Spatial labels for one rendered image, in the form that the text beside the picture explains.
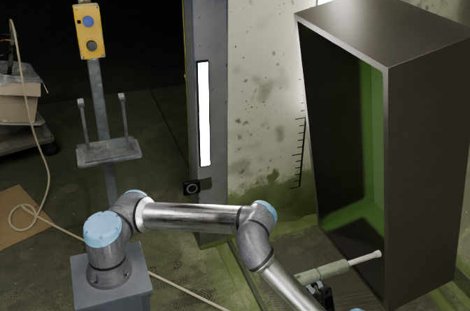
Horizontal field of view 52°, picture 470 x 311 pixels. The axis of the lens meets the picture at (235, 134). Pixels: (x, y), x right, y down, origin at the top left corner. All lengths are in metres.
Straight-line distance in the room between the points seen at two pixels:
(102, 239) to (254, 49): 1.23
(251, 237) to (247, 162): 1.16
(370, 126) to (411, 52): 0.92
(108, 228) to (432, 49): 1.32
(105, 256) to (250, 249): 0.60
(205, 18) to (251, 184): 1.08
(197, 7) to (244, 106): 0.62
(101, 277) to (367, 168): 1.40
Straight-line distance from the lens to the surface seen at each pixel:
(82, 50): 2.51
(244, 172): 2.89
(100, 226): 2.00
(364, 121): 2.42
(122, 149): 2.67
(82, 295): 2.13
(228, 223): 1.87
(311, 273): 2.27
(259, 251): 1.74
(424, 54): 1.59
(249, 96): 2.65
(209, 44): 2.46
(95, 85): 2.64
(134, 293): 2.09
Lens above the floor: 2.18
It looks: 30 degrees down
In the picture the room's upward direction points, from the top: 1 degrees clockwise
